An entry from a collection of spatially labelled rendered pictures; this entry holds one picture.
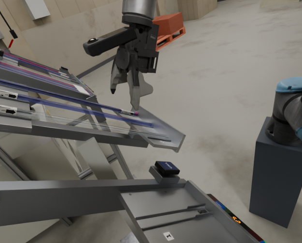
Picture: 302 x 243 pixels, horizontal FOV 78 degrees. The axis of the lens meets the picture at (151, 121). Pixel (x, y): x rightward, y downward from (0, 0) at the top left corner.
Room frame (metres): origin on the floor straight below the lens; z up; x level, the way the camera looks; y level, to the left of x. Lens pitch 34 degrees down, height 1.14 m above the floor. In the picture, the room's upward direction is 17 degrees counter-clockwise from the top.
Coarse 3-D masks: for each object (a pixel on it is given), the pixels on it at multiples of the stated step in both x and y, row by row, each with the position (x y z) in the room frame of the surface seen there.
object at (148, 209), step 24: (120, 192) 0.23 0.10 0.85; (144, 192) 0.24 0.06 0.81; (168, 192) 0.26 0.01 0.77; (144, 216) 0.18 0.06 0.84; (168, 216) 0.18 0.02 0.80; (192, 216) 0.19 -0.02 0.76; (144, 240) 0.14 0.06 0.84; (168, 240) 0.14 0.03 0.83; (192, 240) 0.14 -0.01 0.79; (216, 240) 0.14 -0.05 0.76
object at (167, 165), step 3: (159, 162) 0.31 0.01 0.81; (162, 162) 0.31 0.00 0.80; (165, 162) 0.32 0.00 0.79; (168, 162) 0.32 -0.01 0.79; (162, 165) 0.30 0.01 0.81; (165, 165) 0.30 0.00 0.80; (168, 165) 0.31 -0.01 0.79; (171, 165) 0.31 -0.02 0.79; (174, 165) 0.31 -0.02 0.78; (165, 168) 0.29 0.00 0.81; (168, 168) 0.29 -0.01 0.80; (171, 168) 0.29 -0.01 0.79; (174, 168) 0.30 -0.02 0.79; (177, 168) 0.30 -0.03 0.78
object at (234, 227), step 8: (192, 184) 0.28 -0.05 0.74; (192, 192) 0.26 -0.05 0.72; (200, 192) 0.25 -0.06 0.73; (200, 200) 0.24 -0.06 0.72; (208, 200) 0.23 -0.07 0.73; (208, 208) 0.22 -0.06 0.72; (216, 208) 0.21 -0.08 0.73; (216, 216) 0.20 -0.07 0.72; (224, 216) 0.19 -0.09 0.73; (224, 224) 0.18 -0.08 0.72; (232, 224) 0.17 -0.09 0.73; (232, 232) 0.16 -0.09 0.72; (240, 232) 0.15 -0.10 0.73; (248, 232) 0.15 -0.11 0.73; (240, 240) 0.14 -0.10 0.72; (248, 240) 0.14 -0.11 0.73; (256, 240) 0.13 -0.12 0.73
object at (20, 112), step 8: (16, 112) 0.36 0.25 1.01; (24, 112) 0.36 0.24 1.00; (32, 112) 0.37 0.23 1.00; (40, 112) 0.38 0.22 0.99; (48, 120) 0.37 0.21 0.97; (56, 120) 0.38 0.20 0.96; (64, 120) 0.38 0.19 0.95; (72, 120) 0.39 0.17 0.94; (80, 120) 0.40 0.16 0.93; (104, 128) 0.41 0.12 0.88; (112, 128) 0.42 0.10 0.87; (120, 128) 0.43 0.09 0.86; (128, 128) 0.45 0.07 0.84; (152, 136) 0.46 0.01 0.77; (160, 136) 0.47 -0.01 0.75; (168, 136) 0.48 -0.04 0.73
